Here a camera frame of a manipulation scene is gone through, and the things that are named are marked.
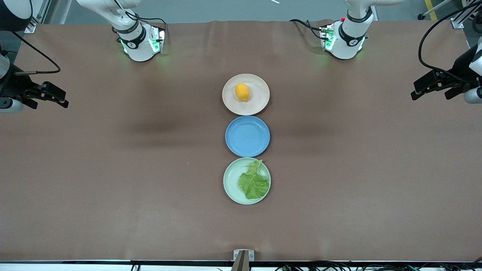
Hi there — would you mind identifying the yellow lemon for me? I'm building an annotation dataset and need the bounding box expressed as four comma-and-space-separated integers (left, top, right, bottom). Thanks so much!
235, 83, 251, 102

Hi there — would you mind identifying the green lettuce leaf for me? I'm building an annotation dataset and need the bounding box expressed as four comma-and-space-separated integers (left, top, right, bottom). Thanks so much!
237, 159, 270, 201

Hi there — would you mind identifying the wheeled metal stand leg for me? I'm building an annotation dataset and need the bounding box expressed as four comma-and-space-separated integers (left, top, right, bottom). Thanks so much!
417, 0, 454, 21

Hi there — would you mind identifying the brown table mat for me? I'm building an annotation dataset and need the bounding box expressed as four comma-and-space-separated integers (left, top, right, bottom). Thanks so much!
0, 20, 482, 262

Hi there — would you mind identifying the beige plate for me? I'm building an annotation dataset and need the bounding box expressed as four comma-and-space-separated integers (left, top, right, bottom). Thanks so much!
222, 73, 270, 116

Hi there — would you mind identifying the blue plate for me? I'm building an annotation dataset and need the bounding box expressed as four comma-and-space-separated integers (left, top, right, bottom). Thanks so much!
225, 116, 271, 158

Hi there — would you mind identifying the light green plate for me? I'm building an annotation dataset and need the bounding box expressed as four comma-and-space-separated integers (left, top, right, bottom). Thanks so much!
223, 157, 272, 205

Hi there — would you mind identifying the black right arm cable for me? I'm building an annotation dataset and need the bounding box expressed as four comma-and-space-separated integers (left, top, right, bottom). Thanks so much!
12, 32, 61, 75

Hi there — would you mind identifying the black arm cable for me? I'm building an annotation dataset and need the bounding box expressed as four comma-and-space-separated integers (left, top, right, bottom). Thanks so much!
418, 1, 482, 84
12, 32, 61, 75

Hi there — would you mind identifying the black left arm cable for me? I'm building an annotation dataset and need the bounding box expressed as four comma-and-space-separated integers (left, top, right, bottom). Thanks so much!
418, 1, 482, 84

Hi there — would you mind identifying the aluminium frame profile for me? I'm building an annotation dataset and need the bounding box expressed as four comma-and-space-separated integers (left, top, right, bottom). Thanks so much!
24, 0, 52, 34
450, 0, 482, 29

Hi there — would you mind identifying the green lit connector bracket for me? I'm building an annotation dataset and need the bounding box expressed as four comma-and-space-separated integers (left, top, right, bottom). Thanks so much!
148, 24, 166, 54
319, 24, 336, 52

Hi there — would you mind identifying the black base cable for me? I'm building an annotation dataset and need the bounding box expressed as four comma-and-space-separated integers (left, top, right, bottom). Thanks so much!
124, 9, 167, 25
289, 18, 329, 41

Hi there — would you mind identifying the black table edge rail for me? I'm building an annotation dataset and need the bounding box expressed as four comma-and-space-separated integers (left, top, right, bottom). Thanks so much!
0, 259, 482, 264

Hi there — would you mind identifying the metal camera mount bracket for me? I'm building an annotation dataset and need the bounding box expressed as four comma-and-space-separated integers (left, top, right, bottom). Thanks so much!
231, 249, 255, 271

